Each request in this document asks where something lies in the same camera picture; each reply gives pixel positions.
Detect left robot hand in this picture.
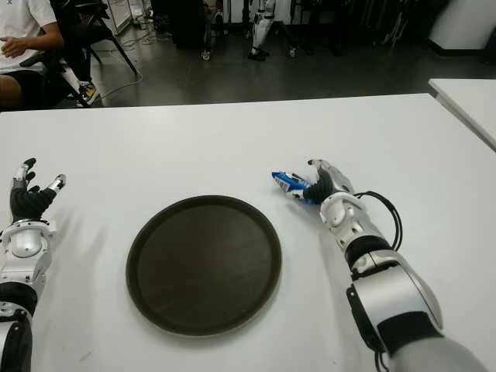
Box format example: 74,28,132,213
9,157,67,225

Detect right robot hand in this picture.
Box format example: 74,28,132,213
288,157,356,205

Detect blue Oreo cookie pack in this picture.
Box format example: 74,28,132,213
270,170,321,205

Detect black office chair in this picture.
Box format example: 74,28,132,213
19,48,90,109

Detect white side table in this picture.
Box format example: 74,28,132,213
428,77,496,152

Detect round dark brown tray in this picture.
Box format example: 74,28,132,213
126,195,283,342

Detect person in black trousers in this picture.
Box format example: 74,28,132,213
50,0,102,105

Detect white humanoid robot legs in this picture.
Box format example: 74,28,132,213
247,0,278,61

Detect seated person white shirt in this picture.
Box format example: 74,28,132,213
0,0,65,112

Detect black folding chair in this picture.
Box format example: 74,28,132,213
83,0,139,78

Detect black wheeled stand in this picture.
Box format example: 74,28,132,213
199,0,299,61

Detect white curved panel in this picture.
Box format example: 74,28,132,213
428,0,496,50

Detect white display board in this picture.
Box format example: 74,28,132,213
104,0,146,36

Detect black cabinet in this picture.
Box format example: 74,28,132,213
170,0,212,50

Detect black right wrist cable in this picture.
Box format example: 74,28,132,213
354,191,402,251

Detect white floor cable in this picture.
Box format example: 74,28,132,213
96,26,175,98

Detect black right elbow cable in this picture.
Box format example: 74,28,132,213
371,346,391,372

